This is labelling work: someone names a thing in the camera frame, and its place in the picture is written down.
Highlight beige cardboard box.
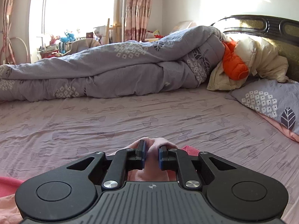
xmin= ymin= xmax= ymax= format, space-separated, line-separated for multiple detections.
xmin=172 ymin=21 xmax=197 ymax=34

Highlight cream puffer jacket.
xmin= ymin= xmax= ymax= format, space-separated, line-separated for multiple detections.
xmin=207 ymin=37 xmax=289 ymax=91

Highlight blue plush toy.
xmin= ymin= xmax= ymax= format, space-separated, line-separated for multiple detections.
xmin=59 ymin=29 xmax=76 ymax=43

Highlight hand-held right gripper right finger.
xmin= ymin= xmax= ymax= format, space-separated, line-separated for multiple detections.
xmin=158 ymin=145 xmax=237 ymax=189

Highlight pink towel blanket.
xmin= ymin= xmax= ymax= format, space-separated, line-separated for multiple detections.
xmin=0 ymin=145 xmax=199 ymax=199

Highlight white clothes rail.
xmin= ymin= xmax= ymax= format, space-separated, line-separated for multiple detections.
xmin=121 ymin=0 xmax=141 ymax=42

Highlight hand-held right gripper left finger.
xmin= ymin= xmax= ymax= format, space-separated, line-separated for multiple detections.
xmin=66 ymin=139 xmax=147 ymax=189

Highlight pink hula hoop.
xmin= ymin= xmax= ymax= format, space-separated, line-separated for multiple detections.
xmin=1 ymin=37 xmax=30 ymax=64

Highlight pink floral curtain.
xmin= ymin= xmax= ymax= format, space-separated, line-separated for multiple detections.
xmin=0 ymin=0 xmax=19 ymax=66
xmin=124 ymin=0 xmax=156 ymax=42

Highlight purple butterfly bedsheet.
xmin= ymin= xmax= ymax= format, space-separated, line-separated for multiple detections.
xmin=0 ymin=78 xmax=299 ymax=224

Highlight dark wooden headboard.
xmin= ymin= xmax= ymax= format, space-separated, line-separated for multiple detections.
xmin=210 ymin=15 xmax=299 ymax=82

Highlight grey floral pillow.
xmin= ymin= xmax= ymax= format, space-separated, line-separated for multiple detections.
xmin=225 ymin=78 xmax=299 ymax=143

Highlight pink strawberry print pants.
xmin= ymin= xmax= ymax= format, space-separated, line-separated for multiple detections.
xmin=0 ymin=136 xmax=180 ymax=224

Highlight wooden easel frame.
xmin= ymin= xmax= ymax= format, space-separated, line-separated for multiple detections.
xmin=106 ymin=0 xmax=122 ymax=45

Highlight grey floral quilt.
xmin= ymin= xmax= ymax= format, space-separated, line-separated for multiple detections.
xmin=0 ymin=26 xmax=228 ymax=102

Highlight orange puffer jacket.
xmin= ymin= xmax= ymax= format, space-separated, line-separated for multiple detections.
xmin=222 ymin=40 xmax=249 ymax=81

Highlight beige chair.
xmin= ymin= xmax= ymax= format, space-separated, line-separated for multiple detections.
xmin=70 ymin=38 xmax=102 ymax=54

